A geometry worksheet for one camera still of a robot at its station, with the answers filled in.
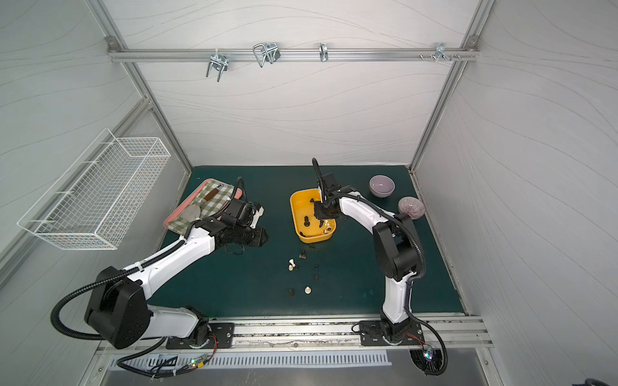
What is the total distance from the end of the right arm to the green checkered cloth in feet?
1.56

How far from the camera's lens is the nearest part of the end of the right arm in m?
0.70

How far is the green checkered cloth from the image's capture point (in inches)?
39.3
